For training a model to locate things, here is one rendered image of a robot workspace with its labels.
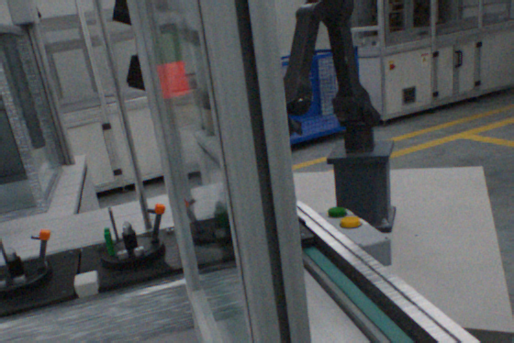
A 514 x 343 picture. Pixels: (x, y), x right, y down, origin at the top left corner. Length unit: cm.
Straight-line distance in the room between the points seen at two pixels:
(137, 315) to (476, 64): 654
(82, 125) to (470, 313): 433
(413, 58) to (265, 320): 626
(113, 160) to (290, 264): 479
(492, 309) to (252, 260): 79
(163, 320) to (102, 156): 412
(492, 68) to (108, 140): 495
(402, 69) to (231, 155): 617
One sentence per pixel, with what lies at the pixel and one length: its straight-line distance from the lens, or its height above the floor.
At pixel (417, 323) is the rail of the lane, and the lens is 77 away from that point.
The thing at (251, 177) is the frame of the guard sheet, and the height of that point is 133.
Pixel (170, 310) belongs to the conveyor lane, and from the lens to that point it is 96.
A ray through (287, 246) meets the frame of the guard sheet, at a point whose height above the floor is 129.
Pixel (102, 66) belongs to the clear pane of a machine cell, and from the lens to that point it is 495.
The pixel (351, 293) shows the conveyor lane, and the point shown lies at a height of 95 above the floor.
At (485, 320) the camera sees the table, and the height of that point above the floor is 86.
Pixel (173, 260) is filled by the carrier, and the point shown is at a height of 97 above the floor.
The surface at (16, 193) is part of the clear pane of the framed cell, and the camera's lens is 197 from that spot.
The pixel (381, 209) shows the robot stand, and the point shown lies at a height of 92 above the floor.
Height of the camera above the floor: 140
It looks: 21 degrees down
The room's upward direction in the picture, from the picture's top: 10 degrees counter-clockwise
